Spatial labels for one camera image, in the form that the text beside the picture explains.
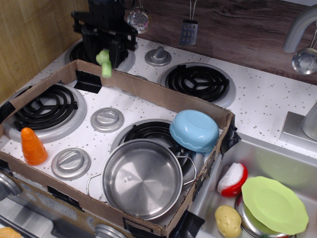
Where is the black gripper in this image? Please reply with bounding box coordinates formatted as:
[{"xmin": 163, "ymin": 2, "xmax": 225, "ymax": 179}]
[{"xmin": 71, "ymin": 0, "xmax": 138, "ymax": 68}]

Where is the green toy broccoli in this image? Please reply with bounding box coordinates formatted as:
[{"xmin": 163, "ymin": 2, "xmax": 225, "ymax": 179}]
[{"xmin": 96, "ymin": 49, "xmax": 112, "ymax": 78}]

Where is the stainless steel pot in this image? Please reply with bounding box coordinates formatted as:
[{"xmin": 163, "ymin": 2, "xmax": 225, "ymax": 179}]
[{"xmin": 99, "ymin": 139, "xmax": 197, "ymax": 221}]

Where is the hanging silver skimmer spoon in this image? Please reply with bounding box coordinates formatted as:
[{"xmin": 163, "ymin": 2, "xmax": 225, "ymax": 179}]
[{"xmin": 125, "ymin": 0, "xmax": 152, "ymax": 34}]

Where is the silver knob back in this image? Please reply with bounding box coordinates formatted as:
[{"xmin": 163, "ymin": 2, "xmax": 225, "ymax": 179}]
[{"xmin": 145, "ymin": 46, "xmax": 171, "ymax": 67}]

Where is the silver knob centre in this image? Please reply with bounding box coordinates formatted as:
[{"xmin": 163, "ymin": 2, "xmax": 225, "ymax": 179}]
[{"xmin": 91, "ymin": 108, "xmax": 124, "ymax": 133}]

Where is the front left black burner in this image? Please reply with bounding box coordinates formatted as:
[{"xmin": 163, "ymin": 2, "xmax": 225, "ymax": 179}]
[{"xmin": 4, "ymin": 83, "xmax": 87, "ymax": 143}]

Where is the hanging slotted metal spatula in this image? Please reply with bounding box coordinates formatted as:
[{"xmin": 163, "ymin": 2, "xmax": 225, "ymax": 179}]
[{"xmin": 179, "ymin": 0, "xmax": 198, "ymax": 46}]

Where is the back right black burner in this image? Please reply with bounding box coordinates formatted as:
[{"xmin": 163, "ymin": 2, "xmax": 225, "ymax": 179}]
[{"xmin": 158, "ymin": 62, "xmax": 236, "ymax": 108}]

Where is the silver knob front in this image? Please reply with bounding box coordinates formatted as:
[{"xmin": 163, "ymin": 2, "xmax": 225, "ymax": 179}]
[{"xmin": 51, "ymin": 148, "xmax": 91, "ymax": 180}]

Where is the light blue plastic bowl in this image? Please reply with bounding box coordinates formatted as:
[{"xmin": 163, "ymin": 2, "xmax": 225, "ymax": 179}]
[{"xmin": 169, "ymin": 110, "xmax": 219, "ymax": 153}]

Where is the orange toy carrot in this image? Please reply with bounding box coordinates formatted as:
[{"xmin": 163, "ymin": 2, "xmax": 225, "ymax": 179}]
[{"xmin": 20, "ymin": 127, "xmax": 48, "ymax": 166}]

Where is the front right black burner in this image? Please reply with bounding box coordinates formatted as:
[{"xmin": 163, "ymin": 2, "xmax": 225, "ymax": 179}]
[{"xmin": 110, "ymin": 119, "xmax": 204, "ymax": 188}]

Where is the silver oven knob left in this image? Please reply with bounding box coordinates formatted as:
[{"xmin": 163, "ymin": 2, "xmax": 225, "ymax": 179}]
[{"xmin": 0, "ymin": 174, "xmax": 22, "ymax": 201}]

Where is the silver oven knob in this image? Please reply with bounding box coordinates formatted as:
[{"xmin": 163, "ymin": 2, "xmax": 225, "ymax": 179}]
[
  {"xmin": 0, "ymin": 174, "xmax": 22, "ymax": 201},
  {"xmin": 95, "ymin": 224, "xmax": 126, "ymax": 238}
]

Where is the silver oven knob bottom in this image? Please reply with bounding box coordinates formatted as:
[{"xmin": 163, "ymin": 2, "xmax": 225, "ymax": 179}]
[{"xmin": 95, "ymin": 224, "xmax": 126, "ymax": 238}]

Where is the red white toy food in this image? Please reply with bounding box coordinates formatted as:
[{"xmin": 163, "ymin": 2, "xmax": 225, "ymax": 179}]
[{"xmin": 217, "ymin": 163, "xmax": 248, "ymax": 197}]

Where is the hanging silver ladle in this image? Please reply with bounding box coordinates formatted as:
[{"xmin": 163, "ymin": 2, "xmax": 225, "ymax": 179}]
[{"xmin": 292, "ymin": 30, "xmax": 317, "ymax": 75}]

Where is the orange toy bottom corner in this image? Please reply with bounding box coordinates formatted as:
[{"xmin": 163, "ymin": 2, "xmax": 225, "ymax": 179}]
[{"xmin": 0, "ymin": 227, "xmax": 22, "ymax": 238}]

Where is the silver faucet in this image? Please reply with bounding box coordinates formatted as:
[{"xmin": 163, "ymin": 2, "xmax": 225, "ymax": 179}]
[{"xmin": 280, "ymin": 5, "xmax": 317, "ymax": 151}]

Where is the yellow toy potato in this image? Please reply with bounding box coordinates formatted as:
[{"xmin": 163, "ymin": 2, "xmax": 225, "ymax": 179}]
[{"xmin": 214, "ymin": 205, "xmax": 241, "ymax": 238}]

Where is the green plastic plate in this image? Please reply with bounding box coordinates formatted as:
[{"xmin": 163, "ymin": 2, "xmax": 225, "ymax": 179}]
[{"xmin": 242, "ymin": 176, "xmax": 309, "ymax": 235}]

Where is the steel bowl in sink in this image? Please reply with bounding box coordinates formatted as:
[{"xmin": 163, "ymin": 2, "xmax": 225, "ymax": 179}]
[{"xmin": 234, "ymin": 193, "xmax": 293, "ymax": 238}]

